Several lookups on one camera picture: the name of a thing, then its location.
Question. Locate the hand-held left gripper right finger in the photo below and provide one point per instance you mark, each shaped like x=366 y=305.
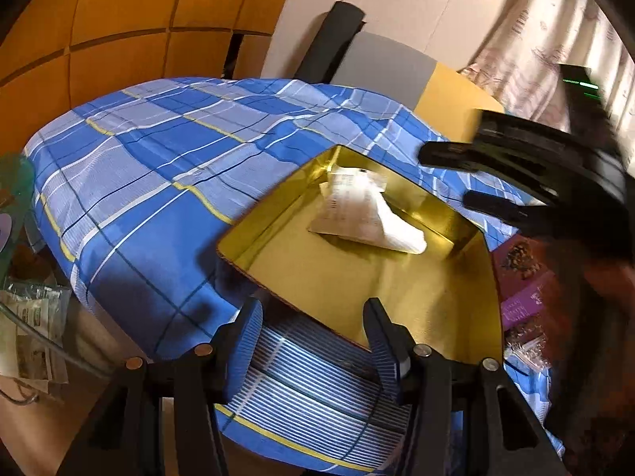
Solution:
x=384 y=352

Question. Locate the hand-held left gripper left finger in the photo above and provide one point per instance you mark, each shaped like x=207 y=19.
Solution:
x=248 y=342

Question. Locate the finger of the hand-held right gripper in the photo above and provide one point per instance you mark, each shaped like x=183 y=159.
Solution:
x=446 y=155
x=496 y=206

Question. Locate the gold box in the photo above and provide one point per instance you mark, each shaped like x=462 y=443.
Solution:
x=347 y=277

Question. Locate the purple printed packet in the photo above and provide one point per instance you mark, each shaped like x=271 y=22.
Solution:
x=523 y=302

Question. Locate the white crumpled paper packet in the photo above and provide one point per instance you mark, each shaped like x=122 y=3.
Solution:
x=357 y=213

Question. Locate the grey yellow blue chair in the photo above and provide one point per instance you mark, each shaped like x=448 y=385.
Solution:
x=382 y=69

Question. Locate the pale patterned curtain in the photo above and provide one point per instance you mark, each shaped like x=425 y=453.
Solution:
x=536 y=34

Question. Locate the clear plastic bag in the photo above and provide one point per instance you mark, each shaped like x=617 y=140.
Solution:
x=526 y=349

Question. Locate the person's dark floral garment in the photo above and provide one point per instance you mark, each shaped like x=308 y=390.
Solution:
x=595 y=347

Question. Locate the blue plaid bed sheet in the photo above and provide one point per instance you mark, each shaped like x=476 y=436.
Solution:
x=149 y=158

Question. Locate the clear bags with paper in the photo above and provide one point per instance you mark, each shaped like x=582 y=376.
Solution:
x=30 y=327

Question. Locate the green plastic object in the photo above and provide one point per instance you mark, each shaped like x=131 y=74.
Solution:
x=15 y=198

